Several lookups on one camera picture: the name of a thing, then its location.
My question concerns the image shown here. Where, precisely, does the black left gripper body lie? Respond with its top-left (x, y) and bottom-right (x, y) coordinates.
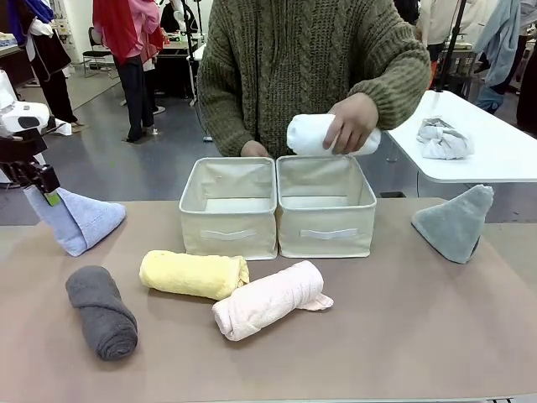
top-left (0, 128), bottom-right (60, 193)

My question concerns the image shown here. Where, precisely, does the light blue cone towel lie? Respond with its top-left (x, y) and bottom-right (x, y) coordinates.
top-left (23, 186), bottom-right (128, 258)

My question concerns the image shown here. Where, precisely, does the yellow towel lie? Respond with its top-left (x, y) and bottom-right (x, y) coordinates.
top-left (138, 249), bottom-right (251, 301)

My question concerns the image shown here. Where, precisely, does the white towel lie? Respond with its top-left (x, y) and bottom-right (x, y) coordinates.
top-left (285, 113), bottom-right (383, 158)

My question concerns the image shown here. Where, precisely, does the grey cone towel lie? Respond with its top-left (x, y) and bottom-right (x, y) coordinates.
top-left (410, 184), bottom-right (495, 265)

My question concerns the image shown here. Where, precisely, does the person's right forearm olive sleeve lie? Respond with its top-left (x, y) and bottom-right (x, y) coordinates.
top-left (196, 24), bottom-right (257, 157)

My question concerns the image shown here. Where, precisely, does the person's left forearm olive sleeve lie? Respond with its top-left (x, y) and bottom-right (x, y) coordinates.
top-left (347, 16), bottom-right (432, 132)

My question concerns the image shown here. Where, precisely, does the person's right hand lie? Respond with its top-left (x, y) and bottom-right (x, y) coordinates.
top-left (241, 139), bottom-right (270, 159)

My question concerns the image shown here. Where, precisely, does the person's left hand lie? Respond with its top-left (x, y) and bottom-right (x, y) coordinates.
top-left (322, 92), bottom-right (379, 156)

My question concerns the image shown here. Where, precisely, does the bystander in black dress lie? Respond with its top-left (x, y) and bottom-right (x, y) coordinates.
top-left (8, 0), bottom-right (81, 126)

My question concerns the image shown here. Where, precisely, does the black office chair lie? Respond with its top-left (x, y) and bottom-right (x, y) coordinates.
top-left (81, 26), bottom-right (117, 79)

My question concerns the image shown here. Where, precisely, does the dark grey rolled towel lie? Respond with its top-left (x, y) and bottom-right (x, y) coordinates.
top-left (65, 264), bottom-right (139, 362)

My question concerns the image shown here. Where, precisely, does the bystander with red scarf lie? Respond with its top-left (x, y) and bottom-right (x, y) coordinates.
top-left (92, 0), bottom-right (163, 144)

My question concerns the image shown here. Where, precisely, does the beige fabric storage box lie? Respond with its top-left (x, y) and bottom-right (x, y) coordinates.
top-left (178, 156), bottom-right (279, 261)
top-left (274, 154), bottom-right (378, 259)

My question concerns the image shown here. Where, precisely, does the background work desk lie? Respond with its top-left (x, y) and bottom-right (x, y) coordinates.
top-left (160, 36), bottom-right (207, 102)

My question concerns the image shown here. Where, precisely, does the pink rolled towel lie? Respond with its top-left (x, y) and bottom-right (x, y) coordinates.
top-left (211, 259), bottom-right (335, 342)

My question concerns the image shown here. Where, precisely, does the olive knit sweater torso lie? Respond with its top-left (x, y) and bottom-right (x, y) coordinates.
top-left (196, 0), bottom-right (432, 159)

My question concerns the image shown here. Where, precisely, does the crumpled grey cloth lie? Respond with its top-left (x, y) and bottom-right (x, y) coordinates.
top-left (415, 117), bottom-right (476, 160)

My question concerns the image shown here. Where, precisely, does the bystander in white top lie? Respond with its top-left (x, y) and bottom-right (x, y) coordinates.
top-left (416, 0), bottom-right (461, 48)

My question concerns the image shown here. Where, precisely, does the black tripod pole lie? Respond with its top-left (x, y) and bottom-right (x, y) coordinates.
top-left (433, 0), bottom-right (467, 94)

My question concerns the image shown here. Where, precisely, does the white side table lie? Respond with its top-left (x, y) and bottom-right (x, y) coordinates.
top-left (384, 89), bottom-right (537, 184)

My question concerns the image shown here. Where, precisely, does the hanging light blue garment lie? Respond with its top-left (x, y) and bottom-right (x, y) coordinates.
top-left (473, 0), bottom-right (524, 113)

